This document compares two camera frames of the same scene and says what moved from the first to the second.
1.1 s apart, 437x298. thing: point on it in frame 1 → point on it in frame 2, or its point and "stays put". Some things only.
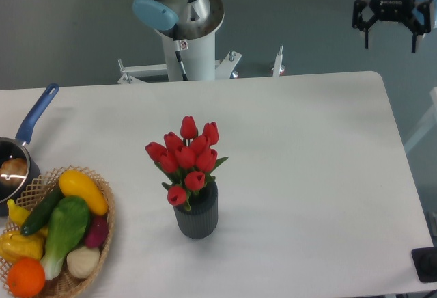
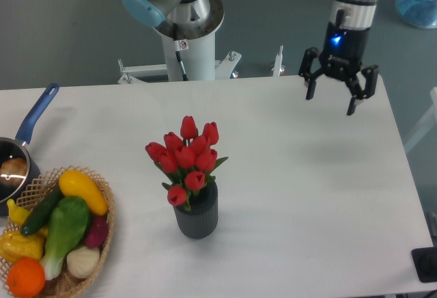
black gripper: x=392 y=0 → x=342 y=54
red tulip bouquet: x=188 y=161 stays put
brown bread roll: x=12 y=171 stays put
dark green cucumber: x=37 y=218 stays put
